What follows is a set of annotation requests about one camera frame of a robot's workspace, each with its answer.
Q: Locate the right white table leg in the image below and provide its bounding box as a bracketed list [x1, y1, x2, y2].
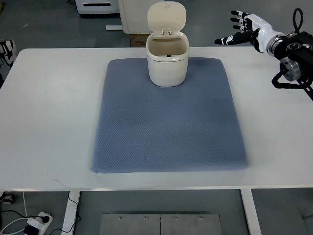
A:
[240, 189, 262, 235]

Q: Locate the white trash can open lid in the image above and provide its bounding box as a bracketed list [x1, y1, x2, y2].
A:
[146, 1, 190, 87]

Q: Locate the cardboard box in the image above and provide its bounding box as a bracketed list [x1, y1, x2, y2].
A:
[130, 34, 150, 47]

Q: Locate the caster wheel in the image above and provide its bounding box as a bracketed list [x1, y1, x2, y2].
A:
[0, 191, 15, 204]

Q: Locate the white machine with slot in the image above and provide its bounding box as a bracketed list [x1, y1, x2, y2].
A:
[75, 0, 119, 15]

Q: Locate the black white shoe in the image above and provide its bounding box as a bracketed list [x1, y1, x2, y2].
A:
[0, 40, 17, 67]

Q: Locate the white power cable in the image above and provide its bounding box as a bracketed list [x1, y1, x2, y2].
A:
[0, 191, 34, 235]

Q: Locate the white cabinet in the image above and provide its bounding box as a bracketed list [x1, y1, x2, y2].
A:
[106, 0, 160, 34]

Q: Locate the white table leg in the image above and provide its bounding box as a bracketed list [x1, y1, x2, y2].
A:
[240, 189, 262, 235]
[61, 191, 80, 235]

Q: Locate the white power strip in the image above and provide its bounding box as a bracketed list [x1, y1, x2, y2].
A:
[27, 211, 53, 232]

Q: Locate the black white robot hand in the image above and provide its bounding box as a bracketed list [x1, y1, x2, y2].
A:
[214, 10, 286, 53]

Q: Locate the left white table leg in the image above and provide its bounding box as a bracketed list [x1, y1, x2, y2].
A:
[61, 191, 80, 235]

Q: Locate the black power cable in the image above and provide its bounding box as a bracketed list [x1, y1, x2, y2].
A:
[0, 190, 81, 235]

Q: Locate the metal base plate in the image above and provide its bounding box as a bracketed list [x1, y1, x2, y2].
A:
[99, 214, 222, 235]

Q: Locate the blue textured cloth mat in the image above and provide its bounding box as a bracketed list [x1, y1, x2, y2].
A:
[91, 57, 248, 173]

